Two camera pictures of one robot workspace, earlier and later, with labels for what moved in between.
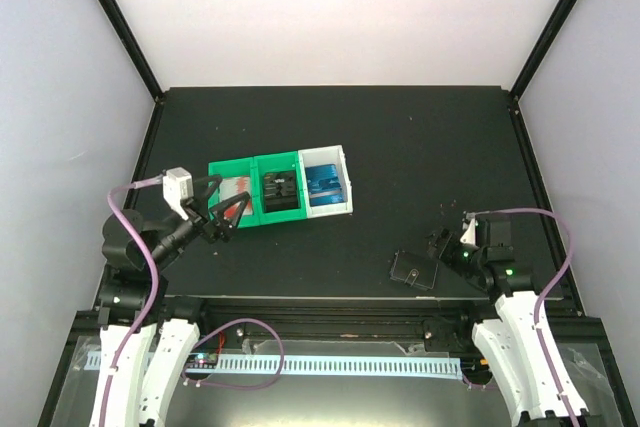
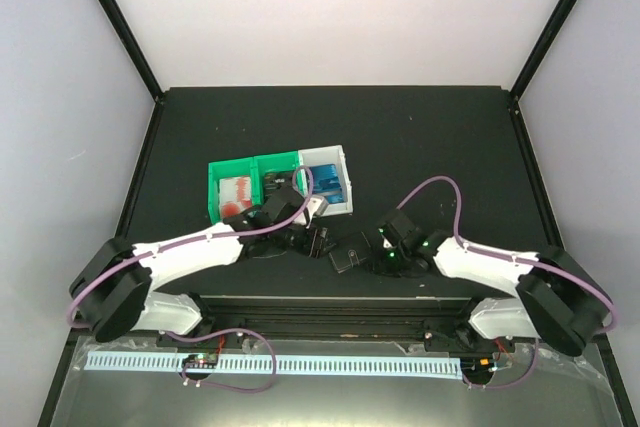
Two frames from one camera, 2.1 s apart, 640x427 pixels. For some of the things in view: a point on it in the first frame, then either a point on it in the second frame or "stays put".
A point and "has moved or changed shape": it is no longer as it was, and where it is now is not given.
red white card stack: x=230 y=187 stays put
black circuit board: x=280 y=191 stays put
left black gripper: x=209 y=228 to x=314 y=246
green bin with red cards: x=238 y=176 stays put
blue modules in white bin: x=323 y=184 stays put
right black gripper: x=444 y=254 to x=376 y=264
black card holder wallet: x=414 y=270 has moved or changed shape
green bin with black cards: x=280 y=188 stays put
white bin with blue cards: x=327 y=186 stays put
